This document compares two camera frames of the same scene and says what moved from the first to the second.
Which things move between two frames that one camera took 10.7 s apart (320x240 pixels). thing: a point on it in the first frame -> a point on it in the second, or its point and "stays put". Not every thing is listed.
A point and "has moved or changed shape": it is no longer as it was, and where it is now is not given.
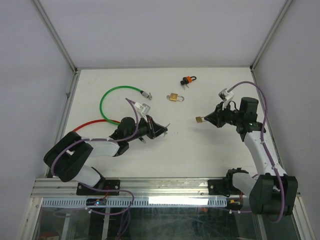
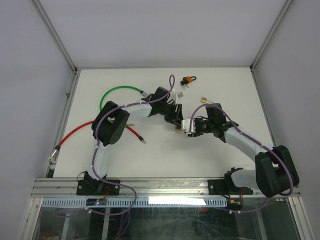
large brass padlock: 174,97 has moved or changed shape
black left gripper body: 145,128 -> 170,114
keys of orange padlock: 184,86 stays put
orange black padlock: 188,79 stays put
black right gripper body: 227,116 -> 202,126
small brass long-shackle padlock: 199,119 has moved or changed shape
